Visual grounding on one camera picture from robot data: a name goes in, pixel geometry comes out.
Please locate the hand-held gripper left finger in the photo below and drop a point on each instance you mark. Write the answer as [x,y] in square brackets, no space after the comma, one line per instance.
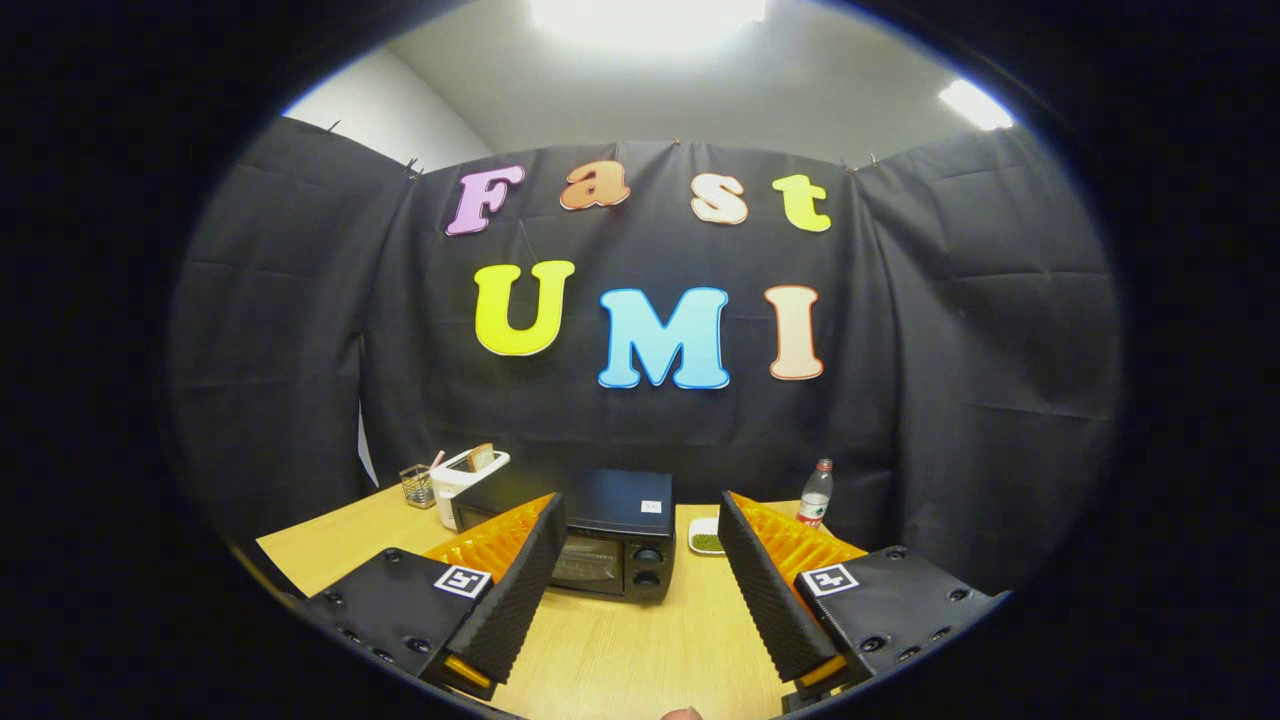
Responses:
[515,600]

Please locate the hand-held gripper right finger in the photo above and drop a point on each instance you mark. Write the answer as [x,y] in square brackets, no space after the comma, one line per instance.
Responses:
[765,600]

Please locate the black toaster oven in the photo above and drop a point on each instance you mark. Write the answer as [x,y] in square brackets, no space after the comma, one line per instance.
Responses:
[620,500]

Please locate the white bread toaster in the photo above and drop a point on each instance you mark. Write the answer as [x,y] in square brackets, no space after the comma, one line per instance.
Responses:
[450,490]

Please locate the white divided dish with beans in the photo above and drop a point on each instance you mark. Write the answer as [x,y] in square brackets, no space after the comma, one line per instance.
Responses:
[705,543]

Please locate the clear plastic water bottle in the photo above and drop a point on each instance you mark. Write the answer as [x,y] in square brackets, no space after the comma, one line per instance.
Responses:
[815,505]

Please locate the bread slice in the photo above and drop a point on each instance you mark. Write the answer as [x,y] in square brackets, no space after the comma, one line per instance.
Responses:
[481,458]

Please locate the small ceiling light panel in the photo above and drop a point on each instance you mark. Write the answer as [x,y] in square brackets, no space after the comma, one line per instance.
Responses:
[975,105]

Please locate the large ceiling light panel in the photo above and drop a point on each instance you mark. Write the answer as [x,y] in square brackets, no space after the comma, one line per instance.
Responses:
[648,22]

